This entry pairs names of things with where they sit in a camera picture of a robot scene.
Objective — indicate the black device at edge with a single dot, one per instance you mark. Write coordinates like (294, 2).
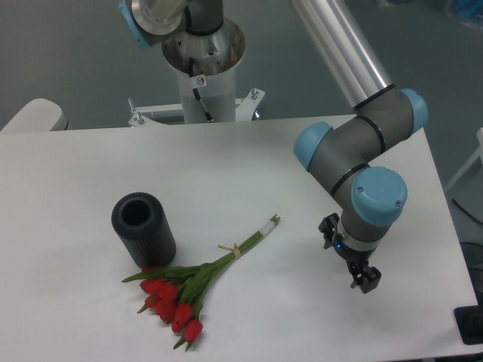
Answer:
(469, 323)

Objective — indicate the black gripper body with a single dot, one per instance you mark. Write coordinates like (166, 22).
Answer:
(351, 256)

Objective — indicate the black ribbed vase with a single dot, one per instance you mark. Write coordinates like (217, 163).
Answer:
(140, 222)

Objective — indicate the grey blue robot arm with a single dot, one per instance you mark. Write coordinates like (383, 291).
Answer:
(340, 159)

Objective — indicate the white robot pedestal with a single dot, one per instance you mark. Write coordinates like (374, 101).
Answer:
(205, 69)

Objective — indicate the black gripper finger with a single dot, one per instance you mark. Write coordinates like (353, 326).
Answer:
(364, 276)
(328, 227)

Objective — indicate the red tulip bouquet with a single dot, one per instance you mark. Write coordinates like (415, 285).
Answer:
(176, 294)

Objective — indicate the white chair back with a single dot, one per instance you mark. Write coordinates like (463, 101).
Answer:
(39, 115)

